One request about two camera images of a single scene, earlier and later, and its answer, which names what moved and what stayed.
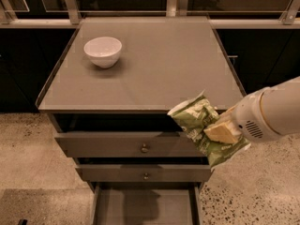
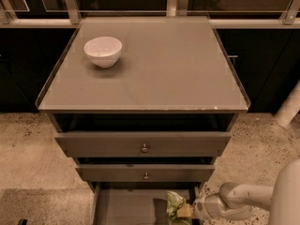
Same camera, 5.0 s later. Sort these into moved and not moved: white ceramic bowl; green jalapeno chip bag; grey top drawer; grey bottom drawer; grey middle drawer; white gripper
Moved: green jalapeno chip bag; white gripper
Not moved: grey middle drawer; grey bottom drawer; grey top drawer; white ceramic bowl
